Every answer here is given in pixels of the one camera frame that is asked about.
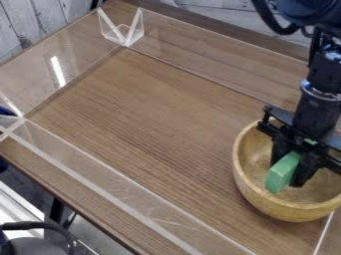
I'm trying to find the clear acrylic barrier walls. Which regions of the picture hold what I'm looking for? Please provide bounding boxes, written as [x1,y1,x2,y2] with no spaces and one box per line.
[0,2,341,255]

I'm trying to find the brown wooden bowl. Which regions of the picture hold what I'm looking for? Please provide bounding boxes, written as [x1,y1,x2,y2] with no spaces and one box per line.
[232,122,341,222]

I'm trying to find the black table leg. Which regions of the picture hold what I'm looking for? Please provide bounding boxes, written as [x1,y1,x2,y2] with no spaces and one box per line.
[50,198,66,224]

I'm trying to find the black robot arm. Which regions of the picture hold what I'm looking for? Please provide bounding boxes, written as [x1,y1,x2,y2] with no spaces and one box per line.
[252,0,341,193]

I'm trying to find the blue object at edge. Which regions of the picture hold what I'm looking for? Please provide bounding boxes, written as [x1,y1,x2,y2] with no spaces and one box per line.
[0,106,18,117]

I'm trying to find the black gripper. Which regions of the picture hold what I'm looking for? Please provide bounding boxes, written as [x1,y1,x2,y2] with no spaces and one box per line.
[257,80,341,187]

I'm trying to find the green rectangular block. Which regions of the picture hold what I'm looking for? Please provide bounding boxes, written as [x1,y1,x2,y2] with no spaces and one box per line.
[265,150,301,194]

